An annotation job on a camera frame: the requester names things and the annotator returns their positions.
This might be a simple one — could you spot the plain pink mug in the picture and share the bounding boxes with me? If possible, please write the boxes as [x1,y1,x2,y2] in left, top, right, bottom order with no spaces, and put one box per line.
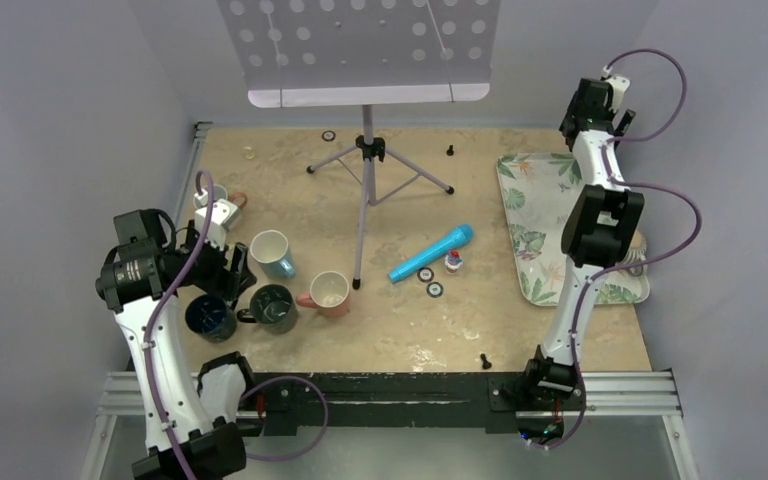
[296,271,351,318]

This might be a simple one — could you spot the textured salmon mug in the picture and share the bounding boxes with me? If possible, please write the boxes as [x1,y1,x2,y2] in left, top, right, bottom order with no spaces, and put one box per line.
[193,184,248,209]

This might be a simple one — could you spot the dark grey mug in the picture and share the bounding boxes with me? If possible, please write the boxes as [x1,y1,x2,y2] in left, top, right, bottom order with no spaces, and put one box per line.
[236,284,299,335]

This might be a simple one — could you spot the floral white serving tray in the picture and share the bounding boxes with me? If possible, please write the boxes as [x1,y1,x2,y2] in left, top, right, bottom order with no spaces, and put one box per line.
[496,152,653,307]

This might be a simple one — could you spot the striped grey white mug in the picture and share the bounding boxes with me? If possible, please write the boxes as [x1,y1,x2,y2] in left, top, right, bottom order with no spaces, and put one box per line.
[620,230,647,277]

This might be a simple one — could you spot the small cupcake figurine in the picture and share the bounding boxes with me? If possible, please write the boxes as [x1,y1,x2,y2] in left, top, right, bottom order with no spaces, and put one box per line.
[444,250,463,274]

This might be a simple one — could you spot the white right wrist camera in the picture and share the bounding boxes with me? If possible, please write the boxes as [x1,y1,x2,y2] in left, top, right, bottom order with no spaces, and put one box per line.
[600,65,631,114]

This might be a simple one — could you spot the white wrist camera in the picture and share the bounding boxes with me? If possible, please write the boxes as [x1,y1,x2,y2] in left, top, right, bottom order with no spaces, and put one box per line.
[600,65,631,114]
[193,185,241,249]

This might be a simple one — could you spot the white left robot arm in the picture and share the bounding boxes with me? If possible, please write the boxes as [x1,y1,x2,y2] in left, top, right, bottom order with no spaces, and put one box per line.
[95,209,258,479]

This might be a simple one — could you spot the round black token upper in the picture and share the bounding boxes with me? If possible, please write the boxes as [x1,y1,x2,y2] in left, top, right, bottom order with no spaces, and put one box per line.
[417,267,435,283]

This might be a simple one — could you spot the lilac music stand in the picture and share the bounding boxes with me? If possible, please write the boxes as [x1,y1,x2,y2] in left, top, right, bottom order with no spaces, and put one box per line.
[216,0,502,291]

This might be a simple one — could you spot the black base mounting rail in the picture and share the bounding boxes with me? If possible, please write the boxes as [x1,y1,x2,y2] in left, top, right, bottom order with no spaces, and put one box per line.
[237,367,586,438]

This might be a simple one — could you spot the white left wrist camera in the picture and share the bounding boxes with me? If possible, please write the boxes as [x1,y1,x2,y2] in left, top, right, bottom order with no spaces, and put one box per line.
[193,185,241,249]

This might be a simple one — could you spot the light blue mug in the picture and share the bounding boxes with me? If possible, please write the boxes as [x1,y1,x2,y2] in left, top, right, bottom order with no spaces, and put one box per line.
[250,230,296,280]

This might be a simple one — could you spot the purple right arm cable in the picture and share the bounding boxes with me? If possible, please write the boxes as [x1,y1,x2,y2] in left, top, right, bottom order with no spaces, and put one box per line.
[526,48,703,451]

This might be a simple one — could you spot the black chess pawn near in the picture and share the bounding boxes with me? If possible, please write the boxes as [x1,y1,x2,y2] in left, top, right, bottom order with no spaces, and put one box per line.
[480,353,492,370]

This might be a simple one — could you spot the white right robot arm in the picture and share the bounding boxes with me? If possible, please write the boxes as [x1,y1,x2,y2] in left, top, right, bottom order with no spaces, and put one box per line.
[521,74,645,407]

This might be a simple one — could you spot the navy blue mug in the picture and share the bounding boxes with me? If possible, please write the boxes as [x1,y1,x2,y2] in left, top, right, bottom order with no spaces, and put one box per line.
[184,294,237,343]

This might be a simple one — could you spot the round black token lower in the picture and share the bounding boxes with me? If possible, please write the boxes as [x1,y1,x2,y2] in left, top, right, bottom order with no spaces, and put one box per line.
[426,281,444,298]

